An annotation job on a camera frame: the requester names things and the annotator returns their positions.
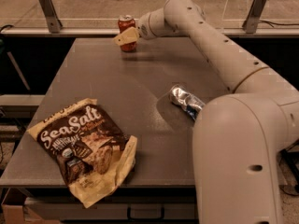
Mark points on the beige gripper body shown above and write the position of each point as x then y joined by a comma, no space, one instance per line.
143,27

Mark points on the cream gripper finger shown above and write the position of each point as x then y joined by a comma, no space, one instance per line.
130,35

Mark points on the red coke can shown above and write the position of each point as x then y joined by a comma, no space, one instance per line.
126,23

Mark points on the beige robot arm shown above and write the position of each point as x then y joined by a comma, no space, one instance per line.
236,137

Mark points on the crushed silver can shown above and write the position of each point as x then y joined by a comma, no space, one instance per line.
187,101

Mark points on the brown sea salt chip bag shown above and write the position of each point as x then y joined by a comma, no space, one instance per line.
93,154

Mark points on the cardboard box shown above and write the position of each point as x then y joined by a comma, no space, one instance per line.
15,211

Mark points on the left metal bracket post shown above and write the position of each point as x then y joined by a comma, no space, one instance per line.
53,23

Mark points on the metal bracket post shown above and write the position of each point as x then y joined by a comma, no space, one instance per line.
251,22
53,23

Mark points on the right metal bracket post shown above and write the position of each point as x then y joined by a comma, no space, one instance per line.
251,22

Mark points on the grey drawer with handle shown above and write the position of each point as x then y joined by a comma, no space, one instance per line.
140,208

